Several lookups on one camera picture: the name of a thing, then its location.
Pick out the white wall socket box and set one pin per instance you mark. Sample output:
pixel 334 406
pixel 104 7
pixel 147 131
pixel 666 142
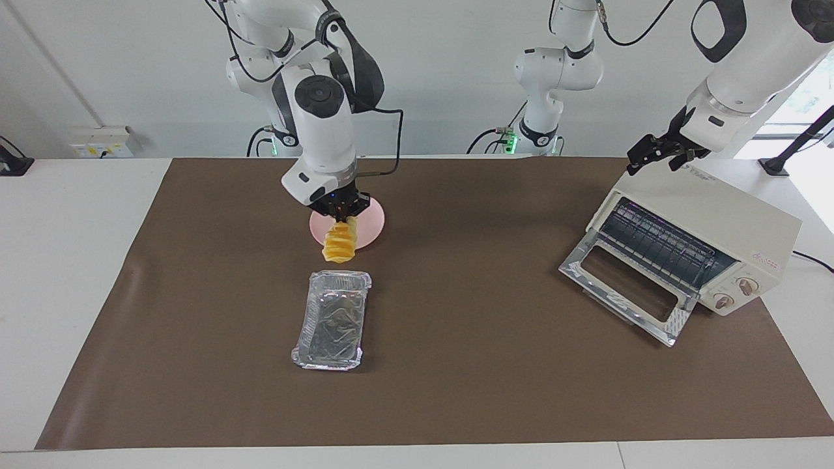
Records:
pixel 101 142

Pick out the cream oven knob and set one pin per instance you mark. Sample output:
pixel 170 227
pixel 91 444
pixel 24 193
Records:
pixel 724 301
pixel 748 286

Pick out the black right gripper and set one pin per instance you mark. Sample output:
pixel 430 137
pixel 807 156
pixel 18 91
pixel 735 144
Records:
pixel 342 203

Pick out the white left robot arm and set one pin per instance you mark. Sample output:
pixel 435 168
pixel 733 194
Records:
pixel 749 65

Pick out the brown table mat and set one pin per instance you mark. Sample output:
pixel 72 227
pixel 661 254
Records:
pixel 456 391

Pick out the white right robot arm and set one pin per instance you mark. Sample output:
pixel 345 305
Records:
pixel 322 130

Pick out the glass oven door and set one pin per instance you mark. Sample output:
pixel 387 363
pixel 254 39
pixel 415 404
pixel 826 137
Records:
pixel 619 306

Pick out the black clamp mount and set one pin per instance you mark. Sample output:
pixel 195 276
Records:
pixel 13 163

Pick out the yellow sliced bread loaf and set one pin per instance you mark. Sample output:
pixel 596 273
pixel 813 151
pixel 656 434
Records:
pixel 340 244

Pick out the aluminium foil tray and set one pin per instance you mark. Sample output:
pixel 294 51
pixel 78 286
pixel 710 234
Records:
pixel 332 326

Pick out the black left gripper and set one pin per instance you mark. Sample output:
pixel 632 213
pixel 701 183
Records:
pixel 671 146

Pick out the black camera stand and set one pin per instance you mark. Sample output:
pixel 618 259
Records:
pixel 791 150

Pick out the cream toaster oven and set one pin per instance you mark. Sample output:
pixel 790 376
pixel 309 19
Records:
pixel 717 208

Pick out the pink round plate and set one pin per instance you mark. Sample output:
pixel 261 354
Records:
pixel 371 225

